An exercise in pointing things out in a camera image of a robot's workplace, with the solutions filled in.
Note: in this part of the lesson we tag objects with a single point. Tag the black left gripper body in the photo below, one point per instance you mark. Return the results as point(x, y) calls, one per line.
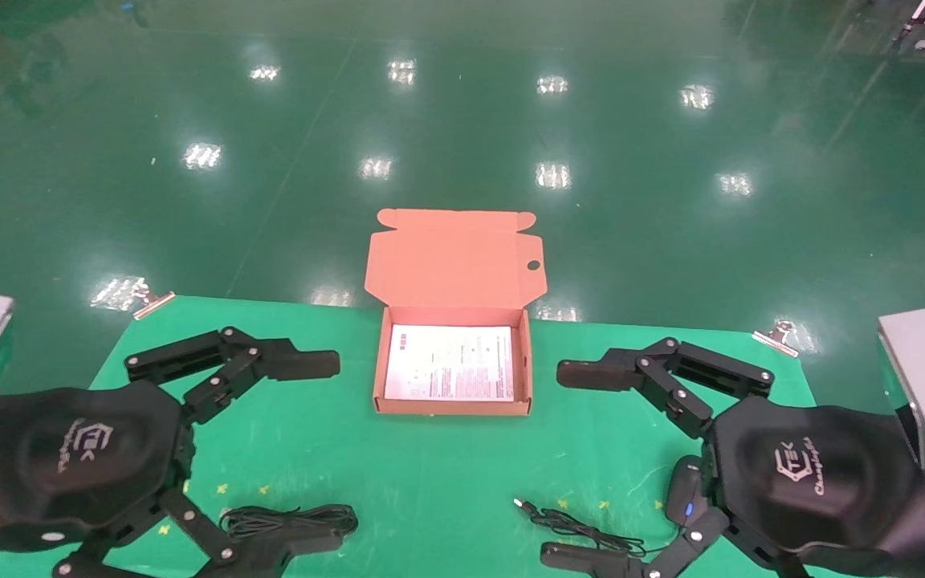
point(69, 466)

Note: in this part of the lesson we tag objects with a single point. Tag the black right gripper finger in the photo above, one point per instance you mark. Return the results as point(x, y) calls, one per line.
point(687, 546)
point(615, 373)

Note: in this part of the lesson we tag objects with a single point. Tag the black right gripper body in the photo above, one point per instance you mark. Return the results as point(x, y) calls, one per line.
point(816, 482)

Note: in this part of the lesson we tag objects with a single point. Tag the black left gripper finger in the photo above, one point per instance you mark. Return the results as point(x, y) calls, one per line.
point(205, 530)
point(270, 359)

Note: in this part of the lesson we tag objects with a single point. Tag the orange cardboard box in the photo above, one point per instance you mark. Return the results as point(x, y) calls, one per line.
point(454, 257)

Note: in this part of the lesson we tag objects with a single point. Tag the silver binder clip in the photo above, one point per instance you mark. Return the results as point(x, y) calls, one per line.
point(153, 303)
point(776, 341)

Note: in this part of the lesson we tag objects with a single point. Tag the white printed paper sheet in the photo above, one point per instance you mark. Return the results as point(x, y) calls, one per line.
point(446, 361)

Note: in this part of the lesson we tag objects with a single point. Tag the green table mat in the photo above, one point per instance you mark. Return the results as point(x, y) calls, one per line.
point(430, 482)

